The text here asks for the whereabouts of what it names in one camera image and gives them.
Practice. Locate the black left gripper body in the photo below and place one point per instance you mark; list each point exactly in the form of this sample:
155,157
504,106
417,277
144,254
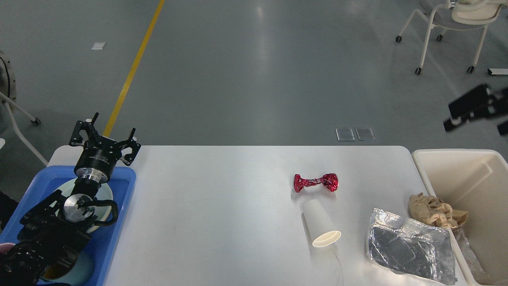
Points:
97,160

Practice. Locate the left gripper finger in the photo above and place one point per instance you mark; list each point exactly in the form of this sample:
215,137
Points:
85,134
128,149

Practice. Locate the green plate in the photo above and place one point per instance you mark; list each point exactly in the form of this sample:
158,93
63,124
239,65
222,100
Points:
105,194

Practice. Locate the teal mug yellow inside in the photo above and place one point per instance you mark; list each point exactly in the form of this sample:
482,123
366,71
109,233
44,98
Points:
75,275

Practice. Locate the pink mug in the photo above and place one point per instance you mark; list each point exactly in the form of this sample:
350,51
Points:
5,247

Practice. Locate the white paper cup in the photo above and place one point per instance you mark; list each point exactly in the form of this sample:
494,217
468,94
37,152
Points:
323,231

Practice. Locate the aluminium foil tray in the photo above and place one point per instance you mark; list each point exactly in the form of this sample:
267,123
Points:
408,247

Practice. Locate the brown paper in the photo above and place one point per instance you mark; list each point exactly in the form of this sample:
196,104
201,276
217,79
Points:
432,211

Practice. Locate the aluminium foil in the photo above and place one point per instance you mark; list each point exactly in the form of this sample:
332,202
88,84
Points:
477,271

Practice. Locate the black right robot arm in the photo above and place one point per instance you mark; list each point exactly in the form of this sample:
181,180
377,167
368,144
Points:
481,102

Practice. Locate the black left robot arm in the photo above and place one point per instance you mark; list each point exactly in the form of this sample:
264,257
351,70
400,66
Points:
55,230

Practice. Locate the white floor tag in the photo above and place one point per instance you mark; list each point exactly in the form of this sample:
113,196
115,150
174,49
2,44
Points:
98,46

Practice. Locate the white chair left edge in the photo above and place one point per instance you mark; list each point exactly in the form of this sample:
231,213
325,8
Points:
8,92

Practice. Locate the red foil candy wrapper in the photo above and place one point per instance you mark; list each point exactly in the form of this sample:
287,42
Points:
329,181

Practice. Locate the grey floor plate left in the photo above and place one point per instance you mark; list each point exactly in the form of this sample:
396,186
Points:
345,134

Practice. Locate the grey floor plate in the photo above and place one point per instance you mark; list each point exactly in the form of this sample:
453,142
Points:
365,134
345,134

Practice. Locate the grey floor plate right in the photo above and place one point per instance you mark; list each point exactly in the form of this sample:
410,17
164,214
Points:
365,134

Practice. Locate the cream plastic bin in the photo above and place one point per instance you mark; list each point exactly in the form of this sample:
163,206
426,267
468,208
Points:
476,181

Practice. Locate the white rolling chair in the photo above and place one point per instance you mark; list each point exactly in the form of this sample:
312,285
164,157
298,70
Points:
454,15

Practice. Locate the white bar on floor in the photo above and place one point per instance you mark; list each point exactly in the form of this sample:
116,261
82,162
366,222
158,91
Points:
497,71

